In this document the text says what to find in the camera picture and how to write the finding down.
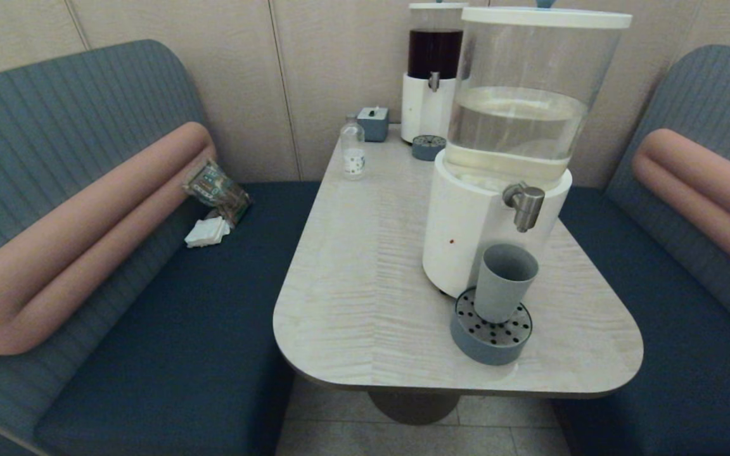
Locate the grey-blue plastic cup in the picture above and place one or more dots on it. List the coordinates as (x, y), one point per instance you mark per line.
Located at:
(501, 291)

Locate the large clear water dispenser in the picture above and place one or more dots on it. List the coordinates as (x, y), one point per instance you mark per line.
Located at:
(466, 234)

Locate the white paper napkins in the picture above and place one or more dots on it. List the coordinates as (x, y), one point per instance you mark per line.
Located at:
(206, 234)

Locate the small clear plastic bottle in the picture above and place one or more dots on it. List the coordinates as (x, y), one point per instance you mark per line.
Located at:
(353, 161)

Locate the dark drink dispenser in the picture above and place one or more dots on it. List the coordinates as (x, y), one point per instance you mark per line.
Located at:
(425, 107)

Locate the large silver dispenser tap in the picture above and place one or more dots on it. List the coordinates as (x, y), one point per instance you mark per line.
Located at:
(526, 206)

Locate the grey perforated drip tray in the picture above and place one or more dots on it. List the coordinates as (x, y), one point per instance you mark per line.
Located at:
(485, 351)

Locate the pink bolster cushion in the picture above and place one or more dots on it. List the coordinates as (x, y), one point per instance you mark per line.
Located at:
(701, 183)
(54, 253)

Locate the blue-grey tissue box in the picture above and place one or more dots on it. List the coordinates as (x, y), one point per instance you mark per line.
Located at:
(374, 126)

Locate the small blue round drip tray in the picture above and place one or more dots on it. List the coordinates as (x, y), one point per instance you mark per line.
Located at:
(427, 152)

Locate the small silver dispenser tap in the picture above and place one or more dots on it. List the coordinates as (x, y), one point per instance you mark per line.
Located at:
(433, 81)

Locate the clear plastic snack bag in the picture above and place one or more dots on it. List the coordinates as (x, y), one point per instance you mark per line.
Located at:
(216, 190)

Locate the blue upholstered sofa bench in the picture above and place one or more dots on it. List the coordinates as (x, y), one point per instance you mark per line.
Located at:
(656, 348)
(181, 316)

